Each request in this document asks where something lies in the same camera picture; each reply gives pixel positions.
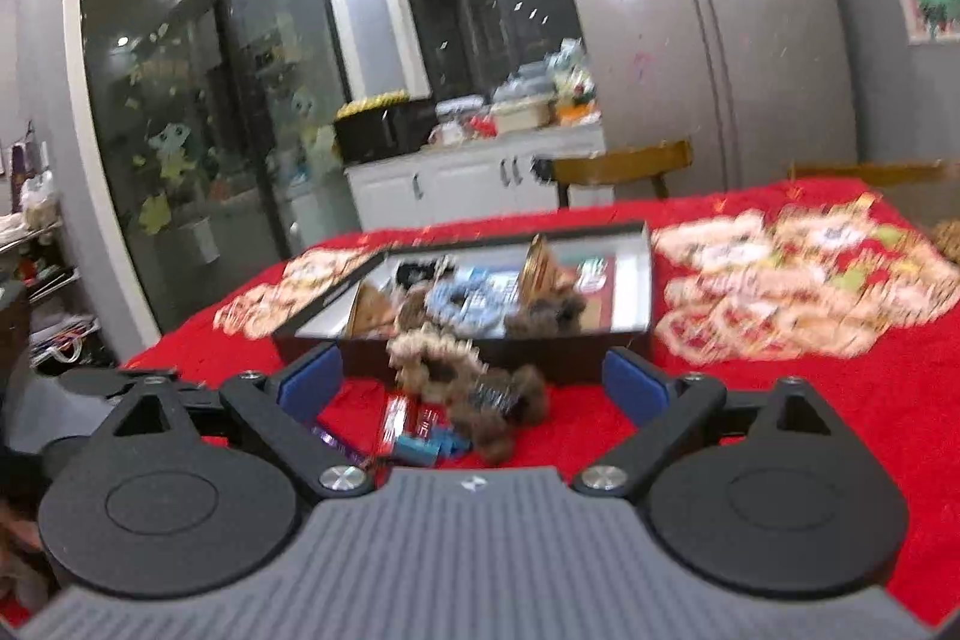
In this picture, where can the black microwave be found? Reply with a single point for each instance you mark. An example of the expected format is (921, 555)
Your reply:
(382, 134)

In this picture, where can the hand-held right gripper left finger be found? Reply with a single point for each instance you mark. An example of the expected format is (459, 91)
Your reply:
(309, 385)

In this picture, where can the brown triangular snack packet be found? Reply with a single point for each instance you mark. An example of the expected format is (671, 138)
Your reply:
(371, 310)
(544, 269)

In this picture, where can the beige knit scrunchie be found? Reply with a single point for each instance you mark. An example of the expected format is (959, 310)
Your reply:
(435, 359)

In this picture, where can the silver refrigerator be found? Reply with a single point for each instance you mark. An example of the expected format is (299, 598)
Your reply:
(697, 48)

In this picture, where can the black shallow box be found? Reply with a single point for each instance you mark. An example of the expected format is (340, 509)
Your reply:
(570, 359)

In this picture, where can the glass sliding door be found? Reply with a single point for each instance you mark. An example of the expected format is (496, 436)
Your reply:
(202, 123)

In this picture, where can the blue knit scrunchie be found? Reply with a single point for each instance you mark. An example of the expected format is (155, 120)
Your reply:
(469, 306)

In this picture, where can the wooden chair back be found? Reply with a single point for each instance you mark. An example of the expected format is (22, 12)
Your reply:
(622, 164)

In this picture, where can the red snack bar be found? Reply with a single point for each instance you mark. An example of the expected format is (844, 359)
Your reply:
(394, 422)
(429, 422)

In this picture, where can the olive knit scrunchie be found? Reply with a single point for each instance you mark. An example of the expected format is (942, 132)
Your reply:
(411, 310)

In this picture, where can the gold wrapped chocolates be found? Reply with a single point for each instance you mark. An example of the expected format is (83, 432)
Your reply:
(371, 104)

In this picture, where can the teal snack packet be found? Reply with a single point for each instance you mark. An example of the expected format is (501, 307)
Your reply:
(427, 449)

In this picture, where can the black and white scrunchie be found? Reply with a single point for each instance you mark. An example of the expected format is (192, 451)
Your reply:
(420, 272)

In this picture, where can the white cabinet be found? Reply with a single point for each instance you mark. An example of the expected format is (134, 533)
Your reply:
(465, 183)

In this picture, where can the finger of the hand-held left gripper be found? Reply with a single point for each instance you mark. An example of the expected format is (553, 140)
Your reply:
(97, 383)

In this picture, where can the brown knit hair claw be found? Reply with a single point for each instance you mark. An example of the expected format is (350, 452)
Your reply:
(502, 426)
(547, 314)

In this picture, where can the metal storage rack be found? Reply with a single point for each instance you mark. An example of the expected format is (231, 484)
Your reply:
(45, 280)

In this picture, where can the white basin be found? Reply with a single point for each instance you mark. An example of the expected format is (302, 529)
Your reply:
(521, 117)

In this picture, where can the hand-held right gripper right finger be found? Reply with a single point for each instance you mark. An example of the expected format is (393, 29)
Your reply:
(636, 389)

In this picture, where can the wooden chair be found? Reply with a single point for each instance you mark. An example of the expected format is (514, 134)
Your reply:
(622, 164)
(862, 171)

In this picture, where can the red printed blanket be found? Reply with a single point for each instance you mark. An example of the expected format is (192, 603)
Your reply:
(825, 385)

